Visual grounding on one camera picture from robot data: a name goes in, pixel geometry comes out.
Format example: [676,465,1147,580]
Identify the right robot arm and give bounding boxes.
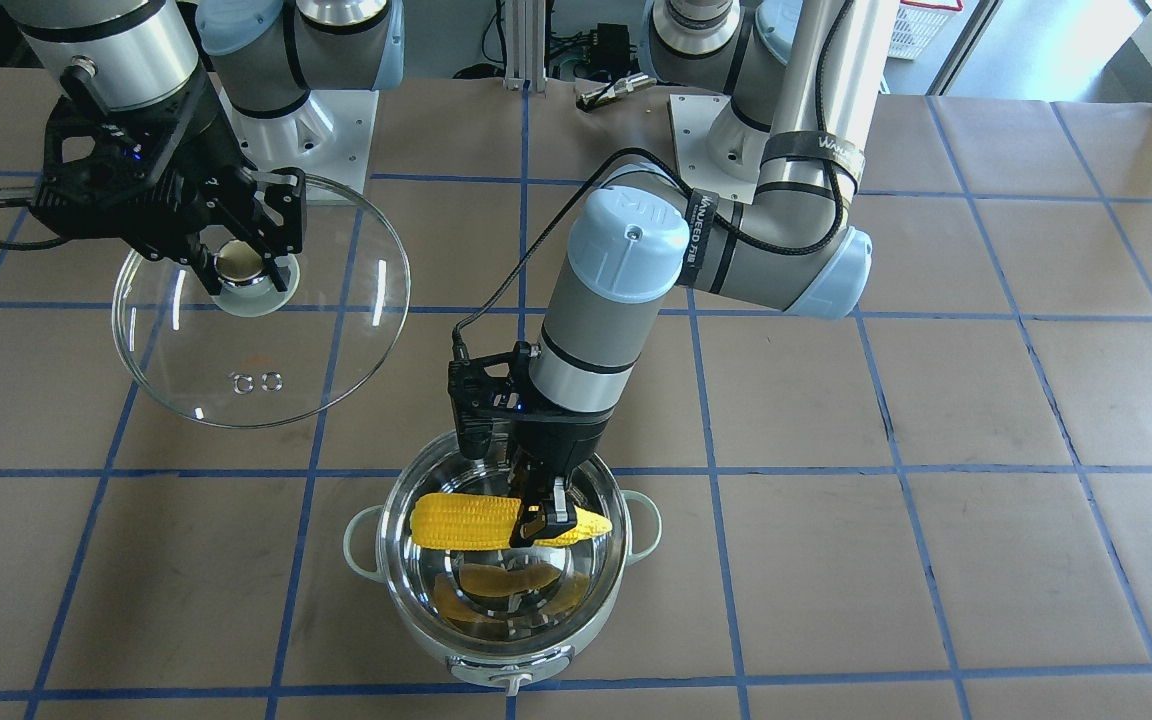
[0,1,404,302]

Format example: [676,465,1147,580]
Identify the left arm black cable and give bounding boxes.
[450,145,872,361]

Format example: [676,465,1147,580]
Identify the pale green steel pot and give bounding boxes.
[342,430,660,694]

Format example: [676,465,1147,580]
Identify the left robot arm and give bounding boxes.
[497,1,899,547]

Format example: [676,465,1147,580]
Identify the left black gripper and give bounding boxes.
[507,406,612,548]

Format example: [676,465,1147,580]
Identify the glass pot lid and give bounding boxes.
[111,177,411,429]

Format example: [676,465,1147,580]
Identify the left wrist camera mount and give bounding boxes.
[448,341,539,460]

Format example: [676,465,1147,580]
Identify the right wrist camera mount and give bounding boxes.
[28,97,198,240]

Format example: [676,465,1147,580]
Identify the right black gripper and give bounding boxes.
[111,70,306,297]

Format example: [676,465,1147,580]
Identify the white plastic basket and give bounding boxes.
[887,1,964,61]

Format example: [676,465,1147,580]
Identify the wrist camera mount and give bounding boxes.
[28,97,198,240]
[448,341,539,460]

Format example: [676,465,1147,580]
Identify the yellow corn cob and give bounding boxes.
[409,490,615,551]

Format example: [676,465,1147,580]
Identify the aluminium frame post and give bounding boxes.
[502,0,548,94]

